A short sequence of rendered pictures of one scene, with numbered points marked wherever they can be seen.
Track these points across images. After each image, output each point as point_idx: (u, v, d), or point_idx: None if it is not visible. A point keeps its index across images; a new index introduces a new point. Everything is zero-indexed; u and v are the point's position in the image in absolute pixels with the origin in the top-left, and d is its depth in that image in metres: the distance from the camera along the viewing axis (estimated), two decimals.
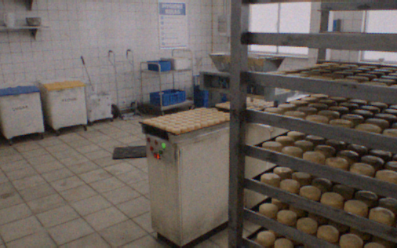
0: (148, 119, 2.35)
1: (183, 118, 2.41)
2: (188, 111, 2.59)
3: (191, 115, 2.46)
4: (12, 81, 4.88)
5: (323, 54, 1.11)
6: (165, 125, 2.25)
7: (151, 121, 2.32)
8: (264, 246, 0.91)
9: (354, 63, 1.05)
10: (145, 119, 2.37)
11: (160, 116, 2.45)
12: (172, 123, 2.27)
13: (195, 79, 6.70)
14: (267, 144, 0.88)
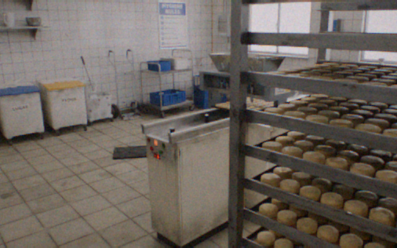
0: None
1: None
2: None
3: None
4: (12, 81, 4.88)
5: (323, 54, 1.11)
6: None
7: None
8: (264, 246, 0.91)
9: (354, 63, 1.05)
10: None
11: None
12: None
13: (195, 79, 6.70)
14: (267, 144, 0.88)
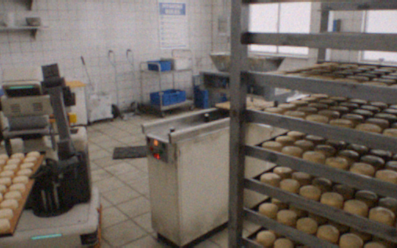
0: (31, 155, 1.44)
1: None
2: (11, 198, 1.13)
3: None
4: None
5: (323, 54, 1.11)
6: None
7: (23, 155, 1.44)
8: (264, 246, 0.91)
9: (354, 63, 1.05)
10: (38, 153, 1.46)
11: (32, 165, 1.35)
12: None
13: (195, 79, 6.70)
14: (267, 144, 0.88)
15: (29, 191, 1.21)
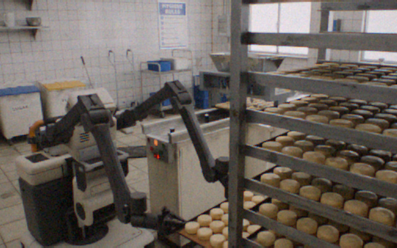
0: (248, 195, 1.39)
1: None
2: None
3: None
4: (12, 81, 4.88)
5: (323, 54, 1.11)
6: (223, 213, 1.26)
7: None
8: (264, 246, 0.91)
9: (354, 63, 1.05)
10: (250, 191, 1.42)
11: None
12: None
13: (195, 79, 6.70)
14: (267, 144, 0.88)
15: None
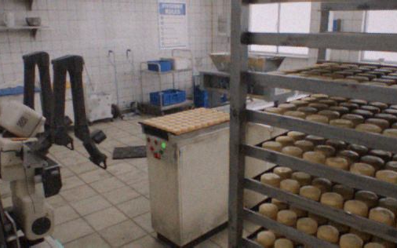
0: None
1: None
2: None
3: None
4: (12, 81, 4.88)
5: (323, 54, 1.11)
6: None
7: None
8: (264, 246, 0.91)
9: (354, 63, 1.05)
10: None
11: None
12: None
13: (195, 79, 6.70)
14: (267, 144, 0.88)
15: None
